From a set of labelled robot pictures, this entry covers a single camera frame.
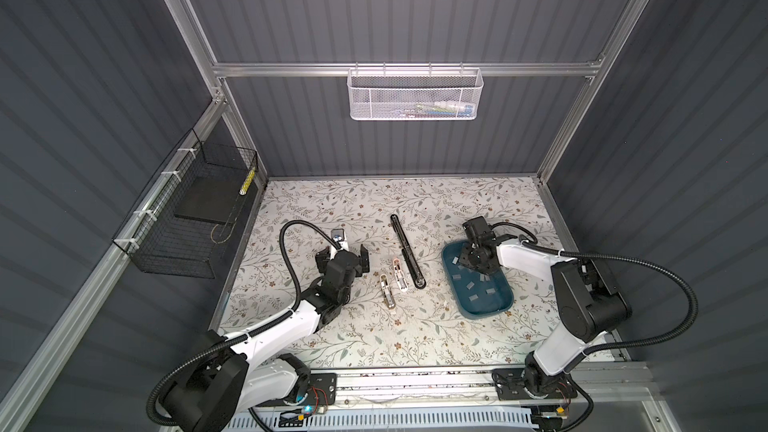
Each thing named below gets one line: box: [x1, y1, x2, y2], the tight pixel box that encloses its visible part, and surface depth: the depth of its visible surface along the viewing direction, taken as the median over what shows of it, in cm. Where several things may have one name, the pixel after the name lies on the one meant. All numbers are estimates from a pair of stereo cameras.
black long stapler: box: [390, 214, 427, 289], surface depth 99 cm
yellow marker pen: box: [239, 167, 256, 196], surface depth 83 cm
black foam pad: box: [174, 176, 241, 224], surface depth 78 cm
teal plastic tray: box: [442, 241, 515, 320], surface depth 91 cm
